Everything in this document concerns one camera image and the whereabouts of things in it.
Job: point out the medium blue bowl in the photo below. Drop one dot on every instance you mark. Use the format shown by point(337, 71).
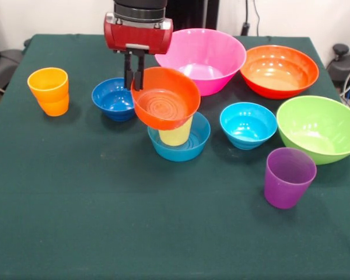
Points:
point(201, 137)

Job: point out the dark green table cloth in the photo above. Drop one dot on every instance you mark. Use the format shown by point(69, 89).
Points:
point(163, 218)

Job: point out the purple plastic cup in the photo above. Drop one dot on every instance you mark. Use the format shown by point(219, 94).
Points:
point(286, 189)

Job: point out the large red-orange bowl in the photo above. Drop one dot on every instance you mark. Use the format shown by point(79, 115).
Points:
point(280, 73)

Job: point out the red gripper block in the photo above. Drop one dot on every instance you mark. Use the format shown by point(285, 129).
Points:
point(137, 36)

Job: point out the large lime green bowl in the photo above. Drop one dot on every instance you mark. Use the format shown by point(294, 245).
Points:
point(315, 131)

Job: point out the yellow plastic cup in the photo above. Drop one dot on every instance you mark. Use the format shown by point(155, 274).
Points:
point(175, 137)

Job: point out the small dark blue bowl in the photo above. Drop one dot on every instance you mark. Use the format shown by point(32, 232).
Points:
point(111, 102)

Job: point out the small orange bowl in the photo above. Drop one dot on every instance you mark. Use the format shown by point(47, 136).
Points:
point(163, 116)

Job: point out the small cyan bowl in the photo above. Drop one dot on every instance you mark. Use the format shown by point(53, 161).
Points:
point(248, 134)

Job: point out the large pink bowl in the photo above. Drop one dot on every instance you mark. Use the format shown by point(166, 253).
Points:
point(204, 58)

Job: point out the orange plastic cup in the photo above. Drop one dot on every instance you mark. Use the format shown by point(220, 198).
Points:
point(51, 99)

